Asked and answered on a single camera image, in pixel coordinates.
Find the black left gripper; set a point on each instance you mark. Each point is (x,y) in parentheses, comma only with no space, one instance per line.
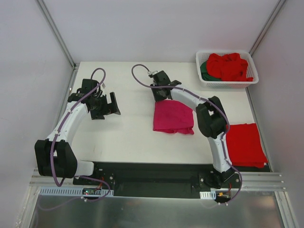
(108,106)

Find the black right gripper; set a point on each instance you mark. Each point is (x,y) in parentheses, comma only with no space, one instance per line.
(160,94)

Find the pink t shirt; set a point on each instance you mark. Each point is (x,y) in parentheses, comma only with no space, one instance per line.
(172,117)

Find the white plastic laundry basket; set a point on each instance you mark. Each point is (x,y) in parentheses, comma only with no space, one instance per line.
(203,55)

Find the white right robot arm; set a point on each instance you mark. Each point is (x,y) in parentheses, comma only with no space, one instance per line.
(212,123)

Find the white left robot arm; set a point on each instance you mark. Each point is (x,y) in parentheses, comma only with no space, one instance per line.
(54,155)

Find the green t shirt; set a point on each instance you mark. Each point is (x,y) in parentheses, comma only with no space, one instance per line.
(205,75)

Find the red crumpled t shirt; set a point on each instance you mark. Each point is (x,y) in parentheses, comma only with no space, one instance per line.
(229,67)

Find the folded red t shirt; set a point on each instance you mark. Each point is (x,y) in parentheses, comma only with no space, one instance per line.
(244,146)

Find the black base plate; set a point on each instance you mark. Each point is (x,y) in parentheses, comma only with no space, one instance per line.
(154,180)

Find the aluminium frame rail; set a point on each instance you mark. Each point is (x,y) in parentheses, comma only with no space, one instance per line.
(266,181)

